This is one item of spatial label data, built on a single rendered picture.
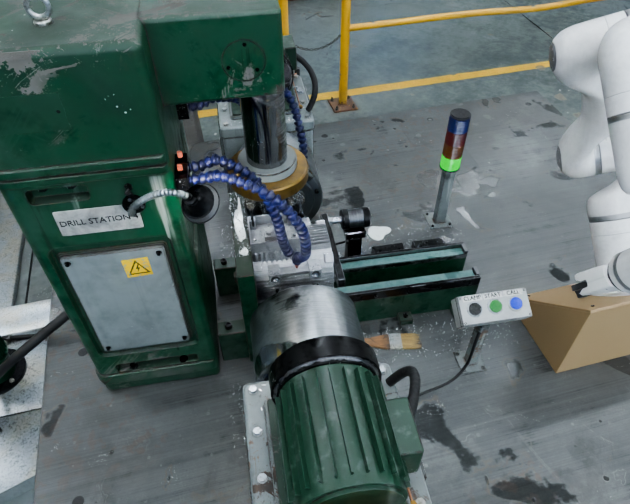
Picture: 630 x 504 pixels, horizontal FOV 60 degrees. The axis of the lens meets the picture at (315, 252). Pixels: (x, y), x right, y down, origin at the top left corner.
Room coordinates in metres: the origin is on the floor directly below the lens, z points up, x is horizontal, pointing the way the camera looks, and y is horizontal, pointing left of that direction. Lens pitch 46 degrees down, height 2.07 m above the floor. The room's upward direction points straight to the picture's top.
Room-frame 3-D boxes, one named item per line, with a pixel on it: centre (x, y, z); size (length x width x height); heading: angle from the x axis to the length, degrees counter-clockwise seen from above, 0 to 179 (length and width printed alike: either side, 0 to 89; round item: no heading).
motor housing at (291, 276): (0.99, 0.06, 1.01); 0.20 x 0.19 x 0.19; 99
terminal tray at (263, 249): (0.98, 0.10, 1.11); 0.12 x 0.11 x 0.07; 99
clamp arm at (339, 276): (1.04, -0.05, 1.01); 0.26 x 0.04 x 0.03; 9
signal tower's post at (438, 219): (1.37, -0.42, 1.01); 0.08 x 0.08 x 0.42; 9
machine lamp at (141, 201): (0.72, 0.25, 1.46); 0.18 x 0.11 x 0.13; 99
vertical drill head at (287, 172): (0.98, 0.10, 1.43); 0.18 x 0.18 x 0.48
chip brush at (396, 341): (0.88, -0.19, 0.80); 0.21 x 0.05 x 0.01; 91
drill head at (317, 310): (0.64, 0.01, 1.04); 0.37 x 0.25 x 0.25; 9
